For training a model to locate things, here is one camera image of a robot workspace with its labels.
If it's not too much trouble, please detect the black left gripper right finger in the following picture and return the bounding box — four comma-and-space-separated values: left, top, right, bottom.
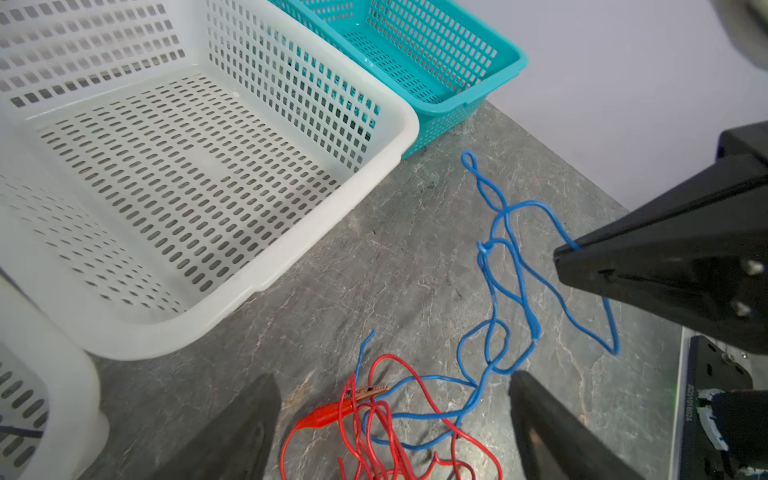
509, 371, 640, 480

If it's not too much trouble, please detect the white plastic basket middle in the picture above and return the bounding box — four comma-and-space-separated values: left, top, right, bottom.
1, 1, 419, 360

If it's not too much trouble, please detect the blue cable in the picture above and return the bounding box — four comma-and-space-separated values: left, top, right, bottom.
353, 150, 622, 451

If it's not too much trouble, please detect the white plastic basket left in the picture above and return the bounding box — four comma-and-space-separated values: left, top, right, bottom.
1, 279, 109, 479

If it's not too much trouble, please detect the white plastic basket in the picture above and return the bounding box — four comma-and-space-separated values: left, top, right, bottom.
1, 1, 419, 360
1, 279, 109, 479

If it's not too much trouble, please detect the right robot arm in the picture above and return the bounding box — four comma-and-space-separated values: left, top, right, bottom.
553, 154, 767, 479

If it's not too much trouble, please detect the teal plastic basket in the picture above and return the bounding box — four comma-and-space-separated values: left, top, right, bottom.
277, 0, 528, 155

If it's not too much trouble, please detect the red cable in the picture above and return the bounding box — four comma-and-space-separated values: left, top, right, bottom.
278, 353, 504, 480

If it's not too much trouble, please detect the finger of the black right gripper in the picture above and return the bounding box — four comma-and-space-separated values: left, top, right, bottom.
553, 154, 767, 354

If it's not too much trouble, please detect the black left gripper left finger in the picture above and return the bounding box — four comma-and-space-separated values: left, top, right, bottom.
151, 374, 281, 480

